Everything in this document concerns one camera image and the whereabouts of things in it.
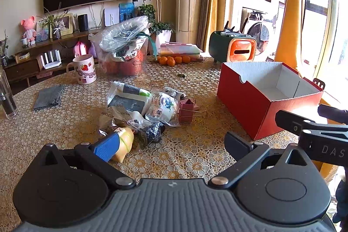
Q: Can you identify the small vase with twigs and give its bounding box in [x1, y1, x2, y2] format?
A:
[37, 2, 71, 41]

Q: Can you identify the small wooden box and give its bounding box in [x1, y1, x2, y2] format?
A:
[15, 52, 30, 63]

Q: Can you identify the brown snack wrapper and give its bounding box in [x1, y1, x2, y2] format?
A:
[98, 112, 138, 137]

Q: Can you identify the silver foil packet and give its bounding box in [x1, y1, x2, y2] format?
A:
[162, 87, 187, 100]

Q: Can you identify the white green wet wipes pack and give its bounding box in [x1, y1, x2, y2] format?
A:
[106, 81, 152, 115]

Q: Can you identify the red cardboard box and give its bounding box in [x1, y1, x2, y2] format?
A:
[217, 61, 325, 141]

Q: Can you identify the washing machine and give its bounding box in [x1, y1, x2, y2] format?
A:
[242, 18, 275, 56]

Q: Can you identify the pink doll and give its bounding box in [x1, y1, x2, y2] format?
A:
[21, 16, 37, 45]

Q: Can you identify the red patterned bucket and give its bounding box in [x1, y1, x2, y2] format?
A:
[103, 43, 149, 77]

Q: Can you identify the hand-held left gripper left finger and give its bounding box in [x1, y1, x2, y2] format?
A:
[35, 132, 137, 191]

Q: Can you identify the pink strawberry mug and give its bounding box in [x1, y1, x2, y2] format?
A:
[66, 54, 97, 85]

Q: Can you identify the pink house lamp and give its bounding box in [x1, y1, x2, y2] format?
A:
[74, 41, 88, 58]

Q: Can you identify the white router with antennas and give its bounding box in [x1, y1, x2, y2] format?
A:
[37, 49, 62, 70]

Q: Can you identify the yellow giraffe plush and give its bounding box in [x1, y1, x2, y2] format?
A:
[266, 0, 306, 72]

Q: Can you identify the wooden chair back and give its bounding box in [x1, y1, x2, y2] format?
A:
[313, 78, 326, 91]

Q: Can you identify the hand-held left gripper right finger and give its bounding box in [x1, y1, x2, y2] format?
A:
[208, 131, 316, 191]

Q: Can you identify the dark vase with twigs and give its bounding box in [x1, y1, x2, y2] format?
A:
[0, 29, 11, 67]

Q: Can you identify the small picture card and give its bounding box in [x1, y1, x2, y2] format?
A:
[36, 19, 50, 43]

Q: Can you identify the yellow snack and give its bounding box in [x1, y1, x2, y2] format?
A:
[111, 127, 135, 163]

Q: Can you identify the white flat router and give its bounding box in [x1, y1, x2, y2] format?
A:
[104, 7, 120, 27]

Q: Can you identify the clear packet with black item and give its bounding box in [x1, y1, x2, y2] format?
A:
[137, 121, 166, 149]

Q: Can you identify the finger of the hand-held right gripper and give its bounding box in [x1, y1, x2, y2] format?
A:
[317, 104, 348, 125]
[274, 110, 317, 138]

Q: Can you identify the clear plastic bag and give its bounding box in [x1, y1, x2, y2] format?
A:
[88, 15, 152, 64]

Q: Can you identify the green orange desk organiser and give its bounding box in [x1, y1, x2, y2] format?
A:
[209, 21, 257, 64]

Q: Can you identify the grey cloth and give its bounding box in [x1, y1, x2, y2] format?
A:
[33, 85, 66, 111]

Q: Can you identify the floral patterned desktop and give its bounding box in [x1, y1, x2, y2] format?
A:
[0, 55, 331, 186]

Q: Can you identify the drinking glass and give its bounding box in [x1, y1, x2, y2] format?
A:
[0, 69, 19, 120]

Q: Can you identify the black speaker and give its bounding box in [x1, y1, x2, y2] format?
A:
[78, 14, 89, 32]

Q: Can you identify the white blue snack packet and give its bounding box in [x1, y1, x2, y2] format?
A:
[145, 91, 182, 127]

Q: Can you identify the yellow photo frame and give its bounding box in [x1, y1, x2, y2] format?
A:
[50, 13, 73, 38]

